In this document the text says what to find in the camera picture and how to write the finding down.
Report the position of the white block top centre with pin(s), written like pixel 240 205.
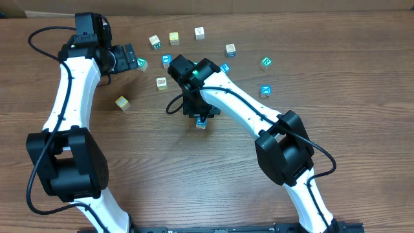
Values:
pixel 199 33

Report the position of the blue letter P block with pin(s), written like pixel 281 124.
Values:
pixel 225 68

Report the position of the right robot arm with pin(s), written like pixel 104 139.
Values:
pixel 283 148

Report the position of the yellow top block far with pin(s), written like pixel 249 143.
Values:
pixel 174 38

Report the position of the green letter block left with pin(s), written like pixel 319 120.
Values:
pixel 142 64

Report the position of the blue letter X block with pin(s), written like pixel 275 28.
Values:
pixel 266 91

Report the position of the white block green side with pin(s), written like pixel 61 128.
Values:
pixel 155 42

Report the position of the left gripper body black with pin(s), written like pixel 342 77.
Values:
pixel 121 63

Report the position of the yellow top block near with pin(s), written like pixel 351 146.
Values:
pixel 122 103

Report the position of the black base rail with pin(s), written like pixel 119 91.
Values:
pixel 343 227

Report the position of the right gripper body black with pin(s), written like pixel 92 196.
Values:
pixel 197 108

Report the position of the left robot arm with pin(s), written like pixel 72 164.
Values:
pixel 70 170

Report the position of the blue letter H block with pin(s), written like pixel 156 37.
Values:
pixel 201 123

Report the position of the blue letter T block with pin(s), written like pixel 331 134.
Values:
pixel 166 59

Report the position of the green letter R block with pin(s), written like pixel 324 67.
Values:
pixel 265 63

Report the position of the white block blue side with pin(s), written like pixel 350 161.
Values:
pixel 230 50

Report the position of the wooden block yellow side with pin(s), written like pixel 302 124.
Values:
pixel 161 83

